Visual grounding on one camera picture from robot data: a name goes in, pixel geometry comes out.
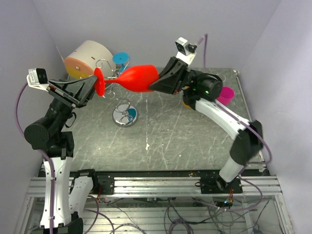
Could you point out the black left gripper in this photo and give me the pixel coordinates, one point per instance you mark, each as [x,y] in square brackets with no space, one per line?
[77,99]

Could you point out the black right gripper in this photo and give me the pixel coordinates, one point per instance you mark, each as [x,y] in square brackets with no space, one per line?
[168,80]

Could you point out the red wine glass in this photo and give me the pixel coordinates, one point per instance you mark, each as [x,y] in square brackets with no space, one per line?
[136,79]

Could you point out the orange wine glass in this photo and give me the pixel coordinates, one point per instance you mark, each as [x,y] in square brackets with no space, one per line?
[186,105]

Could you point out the chrome wine glass rack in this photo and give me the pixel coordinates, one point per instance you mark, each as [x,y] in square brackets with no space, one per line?
[124,114]

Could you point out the blue wine glass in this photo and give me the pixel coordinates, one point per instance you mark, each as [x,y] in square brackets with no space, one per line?
[122,59]

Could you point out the pink wine glass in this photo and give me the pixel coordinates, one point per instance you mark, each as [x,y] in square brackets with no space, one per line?
[226,95]

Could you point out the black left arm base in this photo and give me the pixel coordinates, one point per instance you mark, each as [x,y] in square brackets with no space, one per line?
[104,184]

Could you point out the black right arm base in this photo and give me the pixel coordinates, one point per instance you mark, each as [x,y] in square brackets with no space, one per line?
[216,185]

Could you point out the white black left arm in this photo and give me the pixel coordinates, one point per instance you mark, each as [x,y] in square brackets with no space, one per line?
[64,200]

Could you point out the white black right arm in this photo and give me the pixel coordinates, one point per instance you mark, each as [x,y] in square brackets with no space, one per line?
[200,92]

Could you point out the white round container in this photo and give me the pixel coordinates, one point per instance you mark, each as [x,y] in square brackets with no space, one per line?
[82,62]

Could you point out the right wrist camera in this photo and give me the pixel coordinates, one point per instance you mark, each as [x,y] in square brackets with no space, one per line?
[186,52]

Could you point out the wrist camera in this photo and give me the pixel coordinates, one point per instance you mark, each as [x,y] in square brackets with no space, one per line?
[37,78]
[186,52]

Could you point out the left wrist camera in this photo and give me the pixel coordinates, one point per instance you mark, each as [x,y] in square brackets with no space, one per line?
[37,78]

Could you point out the aluminium rail frame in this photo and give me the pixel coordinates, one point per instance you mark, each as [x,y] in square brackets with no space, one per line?
[162,156]

